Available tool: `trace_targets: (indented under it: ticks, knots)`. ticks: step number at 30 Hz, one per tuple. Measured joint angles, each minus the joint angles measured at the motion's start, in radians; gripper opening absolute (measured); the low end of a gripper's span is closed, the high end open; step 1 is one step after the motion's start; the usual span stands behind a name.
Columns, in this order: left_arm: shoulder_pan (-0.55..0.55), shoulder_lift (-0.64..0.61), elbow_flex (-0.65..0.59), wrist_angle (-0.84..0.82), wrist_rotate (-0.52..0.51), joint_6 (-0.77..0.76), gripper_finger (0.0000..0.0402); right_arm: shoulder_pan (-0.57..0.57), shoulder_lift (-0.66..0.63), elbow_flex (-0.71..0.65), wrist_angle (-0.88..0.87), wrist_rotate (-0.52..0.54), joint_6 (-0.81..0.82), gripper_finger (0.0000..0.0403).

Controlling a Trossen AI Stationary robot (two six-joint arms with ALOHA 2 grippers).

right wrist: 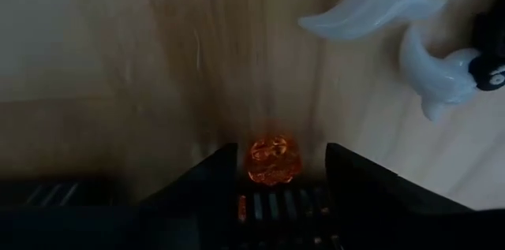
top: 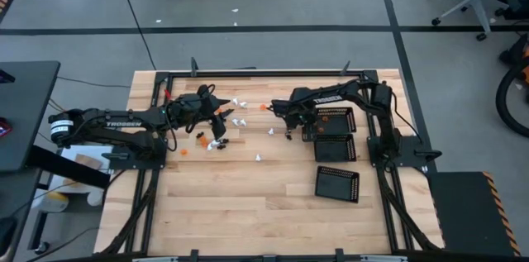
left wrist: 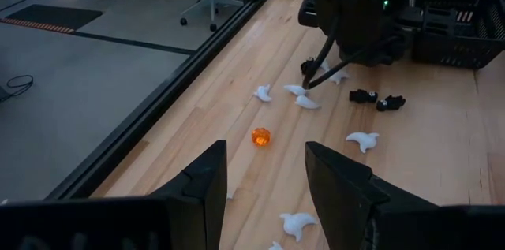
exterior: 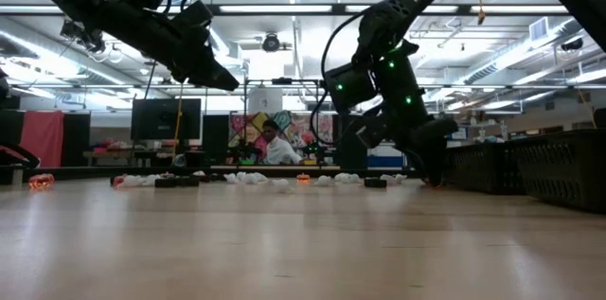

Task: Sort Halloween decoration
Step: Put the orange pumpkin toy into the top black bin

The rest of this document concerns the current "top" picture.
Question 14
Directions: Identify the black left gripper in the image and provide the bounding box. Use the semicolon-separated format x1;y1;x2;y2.
180;84;236;141

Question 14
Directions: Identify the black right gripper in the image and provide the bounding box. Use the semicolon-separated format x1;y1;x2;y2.
266;98;317;142

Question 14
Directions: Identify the black slotted plastic basket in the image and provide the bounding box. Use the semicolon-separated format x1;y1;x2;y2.
312;133;358;163
314;165;360;204
314;107;357;136

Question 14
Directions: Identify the white cardboard box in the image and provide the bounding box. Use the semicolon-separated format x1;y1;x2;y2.
60;145;116;207

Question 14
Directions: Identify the black desk crossbar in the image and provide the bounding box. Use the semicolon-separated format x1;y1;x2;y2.
26;145;112;191

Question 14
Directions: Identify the silver metal bar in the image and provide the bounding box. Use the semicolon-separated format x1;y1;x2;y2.
360;255;409;262
131;255;179;262

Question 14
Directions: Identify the white and yellow bag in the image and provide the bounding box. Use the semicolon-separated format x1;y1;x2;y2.
31;190;70;213

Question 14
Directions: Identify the dark grey desk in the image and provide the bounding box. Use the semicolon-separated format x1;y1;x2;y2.
0;60;62;173

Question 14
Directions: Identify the red lit desk device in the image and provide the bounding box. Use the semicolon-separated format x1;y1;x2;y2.
0;117;13;139

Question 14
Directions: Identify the black stand foot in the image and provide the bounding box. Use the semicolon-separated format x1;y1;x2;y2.
27;211;51;255

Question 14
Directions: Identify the black and orange machine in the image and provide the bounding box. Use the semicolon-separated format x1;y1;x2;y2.
498;32;529;85

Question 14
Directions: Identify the black chair base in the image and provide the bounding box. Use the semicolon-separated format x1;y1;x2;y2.
490;0;529;21

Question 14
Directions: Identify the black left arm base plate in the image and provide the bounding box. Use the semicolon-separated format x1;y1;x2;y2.
102;137;169;171

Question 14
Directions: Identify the long black floor cable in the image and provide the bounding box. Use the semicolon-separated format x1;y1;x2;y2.
115;0;157;71

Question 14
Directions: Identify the thin black floor cable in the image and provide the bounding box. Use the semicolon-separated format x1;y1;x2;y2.
56;75;132;88

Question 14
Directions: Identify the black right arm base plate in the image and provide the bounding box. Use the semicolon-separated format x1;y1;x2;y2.
367;136;442;168

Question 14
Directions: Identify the yellow floor cable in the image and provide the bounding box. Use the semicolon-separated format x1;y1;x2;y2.
47;97;69;113

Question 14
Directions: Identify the black hose loop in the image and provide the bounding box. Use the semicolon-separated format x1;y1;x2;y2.
495;63;529;139

